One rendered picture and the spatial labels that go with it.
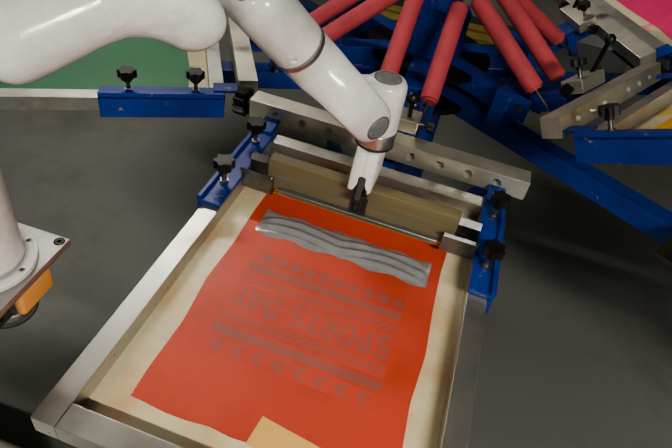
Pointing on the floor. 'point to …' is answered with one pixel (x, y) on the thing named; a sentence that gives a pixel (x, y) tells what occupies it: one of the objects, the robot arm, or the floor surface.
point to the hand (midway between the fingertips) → (361, 199)
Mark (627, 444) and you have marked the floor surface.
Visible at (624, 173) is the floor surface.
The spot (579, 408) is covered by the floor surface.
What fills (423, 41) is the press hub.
